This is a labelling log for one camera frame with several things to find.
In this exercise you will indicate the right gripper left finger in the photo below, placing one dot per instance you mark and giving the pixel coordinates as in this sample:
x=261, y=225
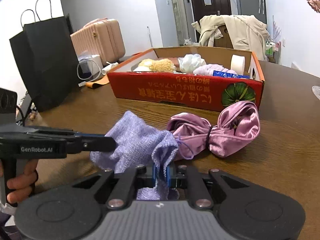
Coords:
x=155, y=175

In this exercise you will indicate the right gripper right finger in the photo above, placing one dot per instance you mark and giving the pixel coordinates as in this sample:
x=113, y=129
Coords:
x=171, y=175

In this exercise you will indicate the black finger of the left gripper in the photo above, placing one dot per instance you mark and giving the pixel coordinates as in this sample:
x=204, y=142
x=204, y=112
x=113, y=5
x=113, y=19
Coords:
x=94, y=142

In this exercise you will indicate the lilac woven pouch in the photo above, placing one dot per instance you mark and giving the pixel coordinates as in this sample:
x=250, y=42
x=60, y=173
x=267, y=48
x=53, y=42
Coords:
x=139, y=143

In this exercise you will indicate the blue tissue pack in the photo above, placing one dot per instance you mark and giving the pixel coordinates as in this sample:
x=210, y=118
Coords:
x=229, y=75

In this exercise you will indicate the lilac fluffy plush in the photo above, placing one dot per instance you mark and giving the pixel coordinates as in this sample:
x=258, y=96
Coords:
x=209, y=69

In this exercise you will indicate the person's left hand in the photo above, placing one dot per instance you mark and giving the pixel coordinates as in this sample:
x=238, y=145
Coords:
x=21, y=185

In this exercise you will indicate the orange pouch on table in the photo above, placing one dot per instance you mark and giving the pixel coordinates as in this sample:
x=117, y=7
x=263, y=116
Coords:
x=96, y=84

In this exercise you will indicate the pink satin cloth bundle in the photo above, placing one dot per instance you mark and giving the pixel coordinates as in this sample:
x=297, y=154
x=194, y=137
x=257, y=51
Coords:
x=237, y=126

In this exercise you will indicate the red orange cardboard box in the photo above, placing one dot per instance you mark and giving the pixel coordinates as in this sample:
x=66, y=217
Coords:
x=204, y=92

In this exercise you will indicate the black paper shopping bag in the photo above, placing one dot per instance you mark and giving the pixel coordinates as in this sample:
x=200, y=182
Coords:
x=46, y=59

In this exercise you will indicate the yellow plush toy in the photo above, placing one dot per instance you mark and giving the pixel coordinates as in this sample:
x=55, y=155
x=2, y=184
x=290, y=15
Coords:
x=162, y=65

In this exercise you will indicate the pink hard suitcase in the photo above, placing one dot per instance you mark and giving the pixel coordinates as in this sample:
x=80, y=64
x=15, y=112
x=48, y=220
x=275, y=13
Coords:
x=101, y=37

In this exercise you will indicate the white tape roll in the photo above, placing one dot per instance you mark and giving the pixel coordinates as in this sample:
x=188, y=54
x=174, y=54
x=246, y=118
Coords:
x=238, y=64

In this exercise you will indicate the white dog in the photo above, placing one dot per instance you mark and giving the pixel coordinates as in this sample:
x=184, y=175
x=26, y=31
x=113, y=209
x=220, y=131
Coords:
x=190, y=43

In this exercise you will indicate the beige coat on chair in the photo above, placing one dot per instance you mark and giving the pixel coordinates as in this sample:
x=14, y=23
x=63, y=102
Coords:
x=246, y=32

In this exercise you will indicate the white charger box with cable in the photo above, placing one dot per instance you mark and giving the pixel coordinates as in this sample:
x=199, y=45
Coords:
x=89, y=69

